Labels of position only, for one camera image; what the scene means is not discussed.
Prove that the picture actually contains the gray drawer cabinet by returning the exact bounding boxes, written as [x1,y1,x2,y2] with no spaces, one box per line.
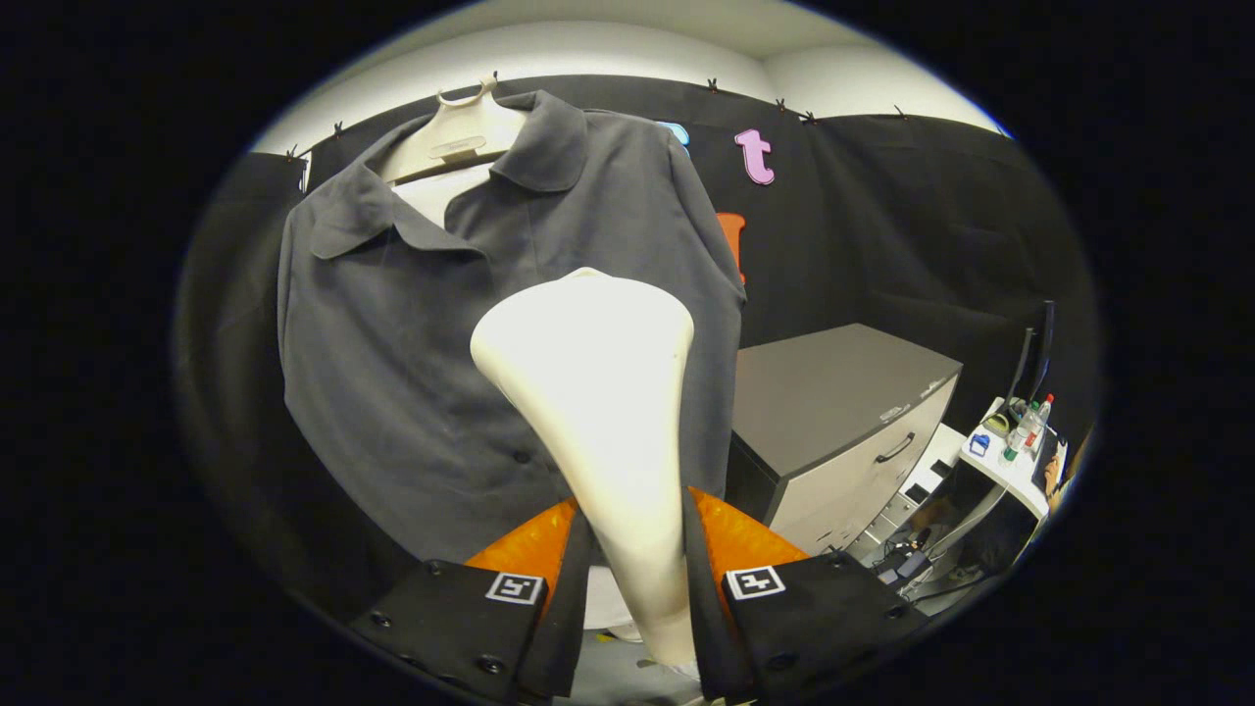
[730,324,965,556]

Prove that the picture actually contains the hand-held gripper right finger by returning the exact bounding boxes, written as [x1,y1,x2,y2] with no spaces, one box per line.
[681,487,930,703]

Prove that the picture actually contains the green label plastic bottle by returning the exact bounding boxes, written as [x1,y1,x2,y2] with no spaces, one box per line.
[1001,411,1036,463]

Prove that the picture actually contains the white desk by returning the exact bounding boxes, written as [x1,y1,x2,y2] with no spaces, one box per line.
[922,397,1066,591]

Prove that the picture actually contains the white ironing board panel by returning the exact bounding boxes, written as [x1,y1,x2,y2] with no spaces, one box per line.
[392,162,640,630]

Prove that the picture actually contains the white garment steamer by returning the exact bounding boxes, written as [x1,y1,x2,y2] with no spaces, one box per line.
[471,267,700,669]

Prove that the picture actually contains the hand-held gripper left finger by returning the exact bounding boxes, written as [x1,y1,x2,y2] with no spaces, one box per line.
[351,498,595,706]

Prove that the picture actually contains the black floor cables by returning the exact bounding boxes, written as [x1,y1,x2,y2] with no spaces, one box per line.
[900,567,993,606]

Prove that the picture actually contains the cream plastic hanger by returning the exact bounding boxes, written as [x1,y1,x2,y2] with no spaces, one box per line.
[377,76,531,188]

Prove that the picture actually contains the black computer monitor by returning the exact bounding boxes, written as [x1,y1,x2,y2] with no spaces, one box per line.
[1010,299,1059,409]

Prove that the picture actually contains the black backdrop cloth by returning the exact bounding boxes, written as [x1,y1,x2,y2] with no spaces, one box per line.
[176,74,1099,629]

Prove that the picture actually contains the row of black clips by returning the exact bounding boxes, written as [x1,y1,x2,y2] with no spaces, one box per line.
[284,71,909,164]

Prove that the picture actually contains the dark gray button shirt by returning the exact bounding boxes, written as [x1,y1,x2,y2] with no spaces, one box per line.
[277,89,747,566]

